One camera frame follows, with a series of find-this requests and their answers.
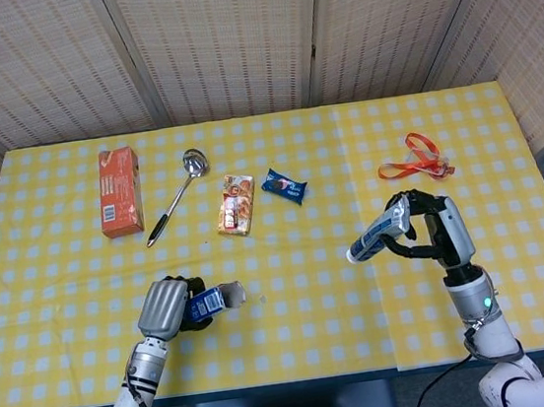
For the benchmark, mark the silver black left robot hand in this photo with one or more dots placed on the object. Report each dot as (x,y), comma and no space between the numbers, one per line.
(161,309)

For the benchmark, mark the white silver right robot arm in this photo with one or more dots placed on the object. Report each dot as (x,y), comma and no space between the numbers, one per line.
(487,336)

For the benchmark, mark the blue cookie packet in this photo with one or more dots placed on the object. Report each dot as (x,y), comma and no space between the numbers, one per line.
(284,186)

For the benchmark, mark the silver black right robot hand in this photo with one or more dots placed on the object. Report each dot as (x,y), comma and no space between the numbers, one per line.
(452,236)

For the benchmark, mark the orange snack packet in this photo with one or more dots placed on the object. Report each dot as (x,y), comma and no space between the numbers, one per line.
(236,205)

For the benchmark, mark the orange cardboard box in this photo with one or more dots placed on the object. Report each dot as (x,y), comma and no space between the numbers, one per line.
(119,192)

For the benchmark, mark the yellow white checked tablecloth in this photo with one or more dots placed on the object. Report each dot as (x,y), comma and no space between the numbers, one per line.
(317,332)

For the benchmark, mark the beige woven screen panel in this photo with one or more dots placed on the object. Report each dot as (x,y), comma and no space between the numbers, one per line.
(374,22)
(36,63)
(217,41)
(524,33)

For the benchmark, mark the white blue tube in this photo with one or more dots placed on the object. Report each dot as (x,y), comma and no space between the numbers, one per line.
(380,232)

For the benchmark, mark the blue toothpaste paper box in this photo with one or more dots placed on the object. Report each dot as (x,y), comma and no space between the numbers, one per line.
(209,301)

